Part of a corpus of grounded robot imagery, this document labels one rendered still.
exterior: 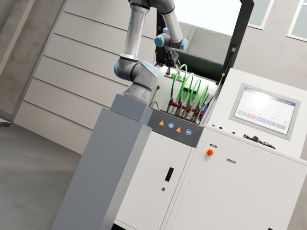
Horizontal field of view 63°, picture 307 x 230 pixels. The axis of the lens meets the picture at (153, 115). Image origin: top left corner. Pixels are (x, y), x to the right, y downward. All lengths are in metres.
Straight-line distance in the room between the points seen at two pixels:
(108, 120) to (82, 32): 3.72
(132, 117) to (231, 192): 0.88
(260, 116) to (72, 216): 1.51
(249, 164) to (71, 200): 1.13
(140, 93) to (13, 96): 4.17
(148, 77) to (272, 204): 1.13
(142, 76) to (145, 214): 0.99
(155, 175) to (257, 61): 2.92
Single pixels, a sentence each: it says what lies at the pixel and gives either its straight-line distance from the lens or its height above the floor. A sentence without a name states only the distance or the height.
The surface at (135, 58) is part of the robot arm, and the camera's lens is 1.47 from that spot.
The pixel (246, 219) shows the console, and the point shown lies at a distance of 1.85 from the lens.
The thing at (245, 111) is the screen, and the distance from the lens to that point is 2.12.
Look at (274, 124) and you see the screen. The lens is 2.14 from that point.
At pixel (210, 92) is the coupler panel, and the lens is 2.41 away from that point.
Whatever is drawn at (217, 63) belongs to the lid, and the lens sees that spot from 2.35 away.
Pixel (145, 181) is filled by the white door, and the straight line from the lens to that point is 1.87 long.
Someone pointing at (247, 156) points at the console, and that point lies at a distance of 1.82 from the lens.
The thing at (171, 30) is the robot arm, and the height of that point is 1.39.
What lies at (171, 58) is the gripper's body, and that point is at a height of 1.33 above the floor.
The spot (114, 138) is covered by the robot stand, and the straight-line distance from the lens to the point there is 1.31.
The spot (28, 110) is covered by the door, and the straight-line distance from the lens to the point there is 5.03.
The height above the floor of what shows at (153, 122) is 0.85.
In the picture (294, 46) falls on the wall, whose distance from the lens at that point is 4.49.
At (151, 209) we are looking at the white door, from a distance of 1.88.
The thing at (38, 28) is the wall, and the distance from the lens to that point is 5.52.
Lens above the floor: 0.77
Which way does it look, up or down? 4 degrees up
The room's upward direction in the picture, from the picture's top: 22 degrees clockwise
